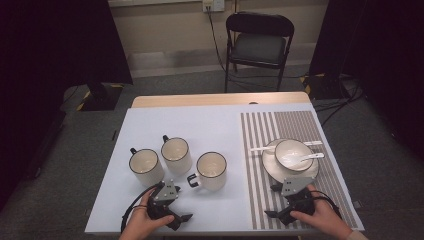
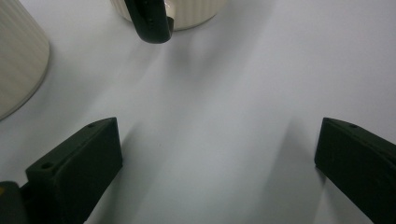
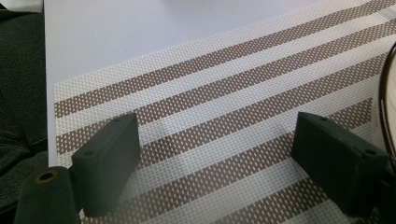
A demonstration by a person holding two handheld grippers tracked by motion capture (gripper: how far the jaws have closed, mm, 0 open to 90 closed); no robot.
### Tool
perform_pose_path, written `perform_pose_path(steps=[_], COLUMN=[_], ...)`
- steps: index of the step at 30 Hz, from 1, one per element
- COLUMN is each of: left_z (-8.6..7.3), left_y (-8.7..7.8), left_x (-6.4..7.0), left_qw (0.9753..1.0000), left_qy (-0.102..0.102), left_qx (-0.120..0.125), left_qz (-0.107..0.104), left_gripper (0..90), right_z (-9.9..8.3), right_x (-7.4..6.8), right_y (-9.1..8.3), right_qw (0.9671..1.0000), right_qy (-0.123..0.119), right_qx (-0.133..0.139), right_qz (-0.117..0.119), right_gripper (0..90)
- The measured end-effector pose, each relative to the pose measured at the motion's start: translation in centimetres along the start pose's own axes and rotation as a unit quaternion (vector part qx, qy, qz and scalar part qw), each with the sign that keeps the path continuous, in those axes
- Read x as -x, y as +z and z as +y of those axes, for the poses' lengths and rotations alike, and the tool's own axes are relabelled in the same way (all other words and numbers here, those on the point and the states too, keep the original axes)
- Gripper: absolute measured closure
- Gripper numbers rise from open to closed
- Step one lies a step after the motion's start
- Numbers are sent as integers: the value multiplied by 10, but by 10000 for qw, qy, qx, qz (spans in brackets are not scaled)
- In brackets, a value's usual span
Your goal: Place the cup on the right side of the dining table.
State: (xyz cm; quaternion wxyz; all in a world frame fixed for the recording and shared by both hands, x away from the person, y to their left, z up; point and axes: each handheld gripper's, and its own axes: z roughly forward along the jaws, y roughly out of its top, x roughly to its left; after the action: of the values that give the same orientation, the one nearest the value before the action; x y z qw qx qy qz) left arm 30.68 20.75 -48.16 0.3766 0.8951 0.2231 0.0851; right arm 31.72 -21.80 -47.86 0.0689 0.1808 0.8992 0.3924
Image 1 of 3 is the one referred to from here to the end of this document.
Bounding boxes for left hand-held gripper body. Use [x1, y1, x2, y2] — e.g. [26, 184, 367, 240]
[146, 180, 183, 221]

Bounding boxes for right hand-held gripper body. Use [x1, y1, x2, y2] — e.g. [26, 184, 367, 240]
[281, 176, 316, 215]

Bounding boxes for white mug black rim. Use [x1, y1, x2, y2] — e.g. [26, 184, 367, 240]
[186, 151, 229, 192]
[160, 134, 194, 177]
[128, 147, 166, 187]

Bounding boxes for person's left hand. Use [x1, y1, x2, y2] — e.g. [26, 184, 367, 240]
[119, 188, 175, 240]

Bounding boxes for person's right hand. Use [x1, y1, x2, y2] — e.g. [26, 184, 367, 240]
[289, 184, 353, 240]

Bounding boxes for white saucer plate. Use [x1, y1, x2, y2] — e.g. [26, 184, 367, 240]
[261, 137, 320, 185]

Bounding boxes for white bowl dark rim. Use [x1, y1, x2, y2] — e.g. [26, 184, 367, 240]
[273, 138, 315, 173]

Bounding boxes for white ceramic spoon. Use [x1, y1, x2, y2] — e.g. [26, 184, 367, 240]
[289, 152, 325, 167]

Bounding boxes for white long utensil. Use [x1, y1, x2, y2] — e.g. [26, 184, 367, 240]
[249, 140, 324, 153]

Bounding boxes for grey striped placemat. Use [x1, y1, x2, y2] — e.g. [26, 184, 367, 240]
[240, 110, 365, 231]

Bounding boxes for pale blue table cover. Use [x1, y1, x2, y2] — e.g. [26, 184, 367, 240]
[84, 102, 365, 235]

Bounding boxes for black stand base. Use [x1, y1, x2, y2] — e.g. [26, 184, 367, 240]
[75, 82, 124, 113]
[299, 73, 349, 101]

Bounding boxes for black folding chair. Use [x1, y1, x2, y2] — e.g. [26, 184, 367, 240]
[224, 11, 296, 94]

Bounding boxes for black curtain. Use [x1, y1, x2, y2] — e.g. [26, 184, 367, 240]
[307, 0, 424, 163]
[0, 0, 134, 209]

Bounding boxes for black floor cables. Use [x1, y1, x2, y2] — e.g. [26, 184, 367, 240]
[313, 75, 366, 128]

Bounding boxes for white wall socket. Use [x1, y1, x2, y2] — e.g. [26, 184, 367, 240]
[201, 0, 226, 14]

